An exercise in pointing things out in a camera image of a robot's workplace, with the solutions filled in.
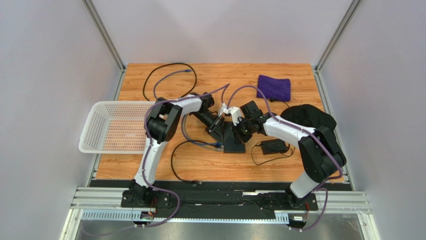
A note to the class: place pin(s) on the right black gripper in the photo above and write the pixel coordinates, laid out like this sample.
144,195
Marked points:
240,129

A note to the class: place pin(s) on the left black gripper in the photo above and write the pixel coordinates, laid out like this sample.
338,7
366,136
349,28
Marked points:
216,128

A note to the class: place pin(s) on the black network switch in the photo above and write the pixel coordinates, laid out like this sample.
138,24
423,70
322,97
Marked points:
230,145

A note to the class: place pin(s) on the black cable teal plug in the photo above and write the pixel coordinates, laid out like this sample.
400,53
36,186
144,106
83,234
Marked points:
190,69

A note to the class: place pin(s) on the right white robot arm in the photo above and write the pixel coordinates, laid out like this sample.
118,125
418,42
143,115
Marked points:
320,153

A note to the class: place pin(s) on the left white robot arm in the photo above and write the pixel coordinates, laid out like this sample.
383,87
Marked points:
161,124

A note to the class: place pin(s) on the black power adapter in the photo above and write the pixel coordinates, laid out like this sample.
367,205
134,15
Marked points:
273,146

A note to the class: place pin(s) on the purple cloth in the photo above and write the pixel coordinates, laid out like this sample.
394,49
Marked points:
273,88

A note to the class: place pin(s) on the black round cap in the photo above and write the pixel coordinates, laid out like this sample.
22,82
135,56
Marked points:
309,116

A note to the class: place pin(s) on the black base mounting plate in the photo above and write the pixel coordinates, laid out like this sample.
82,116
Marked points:
220,200

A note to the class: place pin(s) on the white plastic basket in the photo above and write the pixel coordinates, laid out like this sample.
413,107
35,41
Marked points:
115,127

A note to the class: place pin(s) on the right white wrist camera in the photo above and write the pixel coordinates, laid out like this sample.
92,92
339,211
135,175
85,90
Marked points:
235,113

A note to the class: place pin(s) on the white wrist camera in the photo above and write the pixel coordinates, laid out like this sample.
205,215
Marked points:
235,113
223,110

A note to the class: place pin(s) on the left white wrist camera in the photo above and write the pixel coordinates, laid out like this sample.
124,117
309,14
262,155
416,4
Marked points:
223,110

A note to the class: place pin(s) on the aluminium frame rail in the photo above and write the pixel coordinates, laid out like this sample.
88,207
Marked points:
109,209

